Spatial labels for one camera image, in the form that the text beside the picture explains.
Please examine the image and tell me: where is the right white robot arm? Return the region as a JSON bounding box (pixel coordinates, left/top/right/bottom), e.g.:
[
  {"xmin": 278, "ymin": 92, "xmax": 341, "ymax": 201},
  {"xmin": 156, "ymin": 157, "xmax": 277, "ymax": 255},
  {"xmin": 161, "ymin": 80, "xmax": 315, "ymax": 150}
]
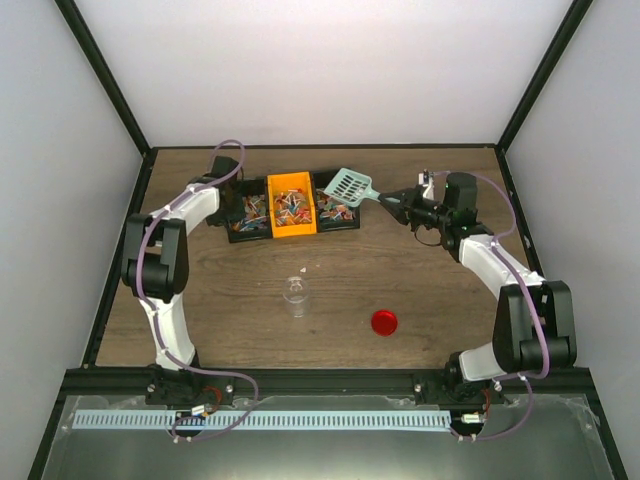
[{"xmin": 378, "ymin": 172, "xmax": 577, "ymax": 403}]

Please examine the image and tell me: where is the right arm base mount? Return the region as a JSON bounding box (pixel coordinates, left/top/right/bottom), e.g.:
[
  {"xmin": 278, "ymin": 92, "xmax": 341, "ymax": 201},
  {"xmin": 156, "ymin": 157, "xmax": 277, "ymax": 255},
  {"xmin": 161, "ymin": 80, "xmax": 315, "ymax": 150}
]
[{"xmin": 412, "ymin": 351, "xmax": 495, "ymax": 410}]

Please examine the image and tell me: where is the red jar lid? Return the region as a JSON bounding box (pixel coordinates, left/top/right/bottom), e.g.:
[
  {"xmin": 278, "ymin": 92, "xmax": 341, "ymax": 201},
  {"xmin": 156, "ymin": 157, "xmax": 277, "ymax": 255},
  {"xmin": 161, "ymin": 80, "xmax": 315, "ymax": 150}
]
[{"xmin": 370, "ymin": 310, "xmax": 398, "ymax": 337}]

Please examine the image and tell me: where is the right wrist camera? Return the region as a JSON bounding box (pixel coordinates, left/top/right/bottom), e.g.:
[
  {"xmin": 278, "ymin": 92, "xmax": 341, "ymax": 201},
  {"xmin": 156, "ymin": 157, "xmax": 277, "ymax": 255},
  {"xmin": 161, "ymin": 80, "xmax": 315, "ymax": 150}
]
[{"xmin": 418, "ymin": 170, "xmax": 435, "ymax": 201}]

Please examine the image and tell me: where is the orange candy bin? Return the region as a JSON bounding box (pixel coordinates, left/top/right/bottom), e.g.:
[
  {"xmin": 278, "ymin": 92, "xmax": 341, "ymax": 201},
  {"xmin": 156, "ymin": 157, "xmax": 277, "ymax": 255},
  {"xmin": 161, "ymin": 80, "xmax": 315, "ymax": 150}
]
[{"xmin": 267, "ymin": 171, "xmax": 318, "ymax": 239}]

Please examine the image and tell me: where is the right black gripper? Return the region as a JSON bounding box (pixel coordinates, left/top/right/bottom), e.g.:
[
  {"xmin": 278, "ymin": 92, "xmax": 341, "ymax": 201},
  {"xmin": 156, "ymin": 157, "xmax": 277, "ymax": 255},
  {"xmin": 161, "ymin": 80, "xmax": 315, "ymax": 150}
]
[{"xmin": 378, "ymin": 185, "xmax": 451, "ymax": 233}]

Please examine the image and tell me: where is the light blue slotted scoop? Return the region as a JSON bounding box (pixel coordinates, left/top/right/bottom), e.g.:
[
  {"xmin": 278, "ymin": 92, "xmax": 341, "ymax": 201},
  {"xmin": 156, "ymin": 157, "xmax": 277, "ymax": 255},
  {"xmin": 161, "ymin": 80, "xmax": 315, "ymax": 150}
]
[{"xmin": 324, "ymin": 168, "xmax": 380, "ymax": 207}]

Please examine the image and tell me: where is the black candy bin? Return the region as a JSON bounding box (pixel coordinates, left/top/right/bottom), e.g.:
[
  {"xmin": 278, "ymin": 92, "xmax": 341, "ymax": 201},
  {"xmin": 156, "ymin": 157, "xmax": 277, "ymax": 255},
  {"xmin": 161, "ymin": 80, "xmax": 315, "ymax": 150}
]
[
  {"xmin": 225, "ymin": 177, "xmax": 273, "ymax": 243},
  {"xmin": 310, "ymin": 169, "xmax": 360, "ymax": 233}
]

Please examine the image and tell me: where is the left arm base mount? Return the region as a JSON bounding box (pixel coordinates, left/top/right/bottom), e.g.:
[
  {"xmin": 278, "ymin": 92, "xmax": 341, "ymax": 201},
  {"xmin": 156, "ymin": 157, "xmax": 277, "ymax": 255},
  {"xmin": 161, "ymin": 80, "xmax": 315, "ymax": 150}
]
[{"xmin": 145, "ymin": 364, "xmax": 236, "ymax": 407}]

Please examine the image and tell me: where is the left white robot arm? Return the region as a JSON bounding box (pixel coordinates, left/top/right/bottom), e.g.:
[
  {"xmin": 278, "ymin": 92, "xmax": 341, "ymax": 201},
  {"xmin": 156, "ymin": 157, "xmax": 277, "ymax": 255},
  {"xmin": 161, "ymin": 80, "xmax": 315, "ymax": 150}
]
[{"xmin": 121, "ymin": 156, "xmax": 243, "ymax": 404}]

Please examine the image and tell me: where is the clear plastic jar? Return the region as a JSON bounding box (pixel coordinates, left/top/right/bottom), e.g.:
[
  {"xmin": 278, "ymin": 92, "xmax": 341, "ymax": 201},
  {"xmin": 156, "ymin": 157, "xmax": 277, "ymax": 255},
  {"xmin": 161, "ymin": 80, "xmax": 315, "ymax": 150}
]
[{"xmin": 282, "ymin": 276, "xmax": 310, "ymax": 318}]

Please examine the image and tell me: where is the black aluminium frame rail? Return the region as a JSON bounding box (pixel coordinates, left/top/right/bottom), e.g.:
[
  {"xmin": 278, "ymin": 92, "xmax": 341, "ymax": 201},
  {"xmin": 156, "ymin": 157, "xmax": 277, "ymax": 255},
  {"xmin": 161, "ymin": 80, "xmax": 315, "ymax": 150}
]
[{"xmin": 59, "ymin": 367, "xmax": 591, "ymax": 399}]

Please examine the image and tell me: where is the light blue slotted cable duct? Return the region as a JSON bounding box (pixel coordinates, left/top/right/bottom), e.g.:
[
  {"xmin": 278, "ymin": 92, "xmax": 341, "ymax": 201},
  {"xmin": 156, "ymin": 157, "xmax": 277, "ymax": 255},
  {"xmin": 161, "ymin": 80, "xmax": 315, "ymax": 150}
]
[{"xmin": 71, "ymin": 409, "xmax": 451, "ymax": 432}]

